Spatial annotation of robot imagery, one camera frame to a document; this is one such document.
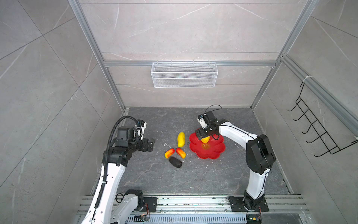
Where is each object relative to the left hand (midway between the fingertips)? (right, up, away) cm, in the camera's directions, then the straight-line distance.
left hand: (145, 135), depth 73 cm
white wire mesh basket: (+21, +41, +27) cm, 54 cm away
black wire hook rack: (+87, +3, -7) cm, 87 cm away
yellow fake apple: (+36, -5, +22) cm, 43 cm away
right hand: (+34, 0, +23) cm, 41 cm away
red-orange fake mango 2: (+19, -14, +17) cm, 29 cm away
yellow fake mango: (+19, -5, +22) cm, 30 cm away
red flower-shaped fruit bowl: (+41, -13, +23) cm, 49 cm away
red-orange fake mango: (+11, -14, +17) cm, 25 cm away
